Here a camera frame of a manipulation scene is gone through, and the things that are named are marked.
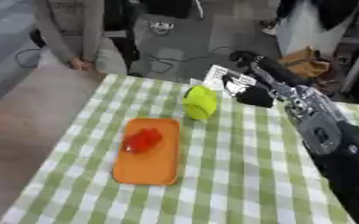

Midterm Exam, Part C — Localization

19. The person's left hand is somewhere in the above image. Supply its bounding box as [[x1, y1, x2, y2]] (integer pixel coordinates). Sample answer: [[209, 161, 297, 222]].
[[80, 59, 99, 72]]

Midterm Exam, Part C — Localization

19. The person's right hand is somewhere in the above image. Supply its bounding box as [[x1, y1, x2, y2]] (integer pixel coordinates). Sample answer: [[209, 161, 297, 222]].
[[66, 56, 87, 71]]

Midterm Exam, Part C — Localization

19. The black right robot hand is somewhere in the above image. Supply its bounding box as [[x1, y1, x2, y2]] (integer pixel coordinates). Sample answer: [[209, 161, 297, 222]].
[[221, 51, 314, 108]]

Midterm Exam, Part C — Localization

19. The white printed card box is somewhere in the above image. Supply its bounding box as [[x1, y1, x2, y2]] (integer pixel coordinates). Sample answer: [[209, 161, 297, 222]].
[[202, 64, 259, 91]]

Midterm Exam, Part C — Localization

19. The person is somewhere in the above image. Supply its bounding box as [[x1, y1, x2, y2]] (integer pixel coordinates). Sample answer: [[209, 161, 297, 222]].
[[31, 0, 142, 75]]

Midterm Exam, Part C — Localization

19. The lime green round object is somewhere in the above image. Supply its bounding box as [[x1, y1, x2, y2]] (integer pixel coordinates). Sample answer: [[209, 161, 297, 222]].
[[180, 84, 220, 121]]

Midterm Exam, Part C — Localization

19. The brown bag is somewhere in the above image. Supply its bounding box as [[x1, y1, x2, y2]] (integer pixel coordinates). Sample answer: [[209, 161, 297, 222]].
[[278, 46, 333, 79]]

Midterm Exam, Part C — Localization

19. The white small floor device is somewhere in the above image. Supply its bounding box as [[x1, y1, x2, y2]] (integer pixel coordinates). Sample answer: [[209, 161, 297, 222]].
[[147, 21, 177, 36]]

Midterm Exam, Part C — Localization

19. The red toy object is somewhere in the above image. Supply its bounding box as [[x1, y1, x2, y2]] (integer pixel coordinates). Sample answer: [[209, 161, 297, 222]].
[[121, 127, 165, 154]]

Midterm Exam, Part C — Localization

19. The orange rectangular tray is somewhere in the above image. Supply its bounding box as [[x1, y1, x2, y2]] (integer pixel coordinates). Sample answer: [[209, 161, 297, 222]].
[[110, 117, 183, 186]]

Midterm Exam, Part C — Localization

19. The black floor cable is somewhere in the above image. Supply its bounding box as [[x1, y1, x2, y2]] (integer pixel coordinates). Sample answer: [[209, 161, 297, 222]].
[[147, 45, 234, 75], [14, 47, 45, 70]]

